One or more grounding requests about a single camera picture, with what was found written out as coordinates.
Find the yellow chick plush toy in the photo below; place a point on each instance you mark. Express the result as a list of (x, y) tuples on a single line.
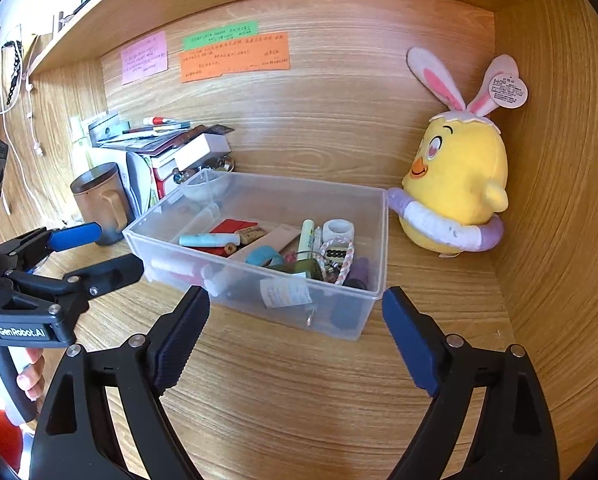
[(459, 180)]

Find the pink cream tube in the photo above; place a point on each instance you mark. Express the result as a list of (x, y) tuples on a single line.
[(274, 240)]

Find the clear bowl of marbles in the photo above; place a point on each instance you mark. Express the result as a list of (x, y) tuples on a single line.
[(204, 185)]

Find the white bandage roll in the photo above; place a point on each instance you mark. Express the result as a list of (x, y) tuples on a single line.
[(339, 230)]

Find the stack of books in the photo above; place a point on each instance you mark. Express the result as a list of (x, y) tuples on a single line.
[(169, 140)]

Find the orange sticky note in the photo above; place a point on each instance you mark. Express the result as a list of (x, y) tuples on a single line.
[(234, 57)]

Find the white rectangular box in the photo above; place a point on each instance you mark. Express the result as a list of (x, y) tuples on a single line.
[(201, 152)]

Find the dark green glass bottle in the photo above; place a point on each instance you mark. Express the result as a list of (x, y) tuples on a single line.
[(299, 270)]

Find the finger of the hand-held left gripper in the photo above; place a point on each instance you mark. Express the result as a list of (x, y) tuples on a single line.
[(114, 272), (76, 236)]

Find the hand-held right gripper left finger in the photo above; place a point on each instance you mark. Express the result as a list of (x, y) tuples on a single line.
[(179, 342)]

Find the beige eraser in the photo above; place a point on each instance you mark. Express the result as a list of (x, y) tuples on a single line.
[(251, 235)]

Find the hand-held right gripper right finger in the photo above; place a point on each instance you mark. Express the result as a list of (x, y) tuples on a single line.
[(409, 342)]

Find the purple tube with black cap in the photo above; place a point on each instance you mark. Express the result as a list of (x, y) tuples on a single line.
[(360, 272)]

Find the grey curved case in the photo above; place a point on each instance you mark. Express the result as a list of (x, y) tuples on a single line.
[(138, 185)]

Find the pink sticky note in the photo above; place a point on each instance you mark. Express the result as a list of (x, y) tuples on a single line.
[(144, 57)]

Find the red box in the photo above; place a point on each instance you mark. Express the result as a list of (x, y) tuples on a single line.
[(231, 226)]

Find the pale green tube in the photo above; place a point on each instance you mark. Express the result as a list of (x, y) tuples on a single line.
[(307, 237)]

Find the pale spray bottle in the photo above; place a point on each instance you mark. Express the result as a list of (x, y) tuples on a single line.
[(79, 145)]

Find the brown ceramic mug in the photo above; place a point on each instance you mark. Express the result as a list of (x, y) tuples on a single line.
[(99, 205)]

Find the person's left hand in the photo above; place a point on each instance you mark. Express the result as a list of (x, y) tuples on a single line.
[(31, 375)]

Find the floral resin tile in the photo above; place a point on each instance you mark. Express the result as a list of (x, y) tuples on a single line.
[(336, 252)]

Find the light blue tube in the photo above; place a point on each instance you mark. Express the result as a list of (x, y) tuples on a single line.
[(206, 240)]

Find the clear plastic storage box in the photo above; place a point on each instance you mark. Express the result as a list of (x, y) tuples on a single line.
[(259, 290)]

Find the red and white marker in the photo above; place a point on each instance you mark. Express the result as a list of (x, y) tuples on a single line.
[(159, 120)]

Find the blue tape roll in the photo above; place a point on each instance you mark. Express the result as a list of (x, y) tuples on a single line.
[(261, 257)]

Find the green sticky note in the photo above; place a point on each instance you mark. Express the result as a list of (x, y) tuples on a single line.
[(219, 34)]

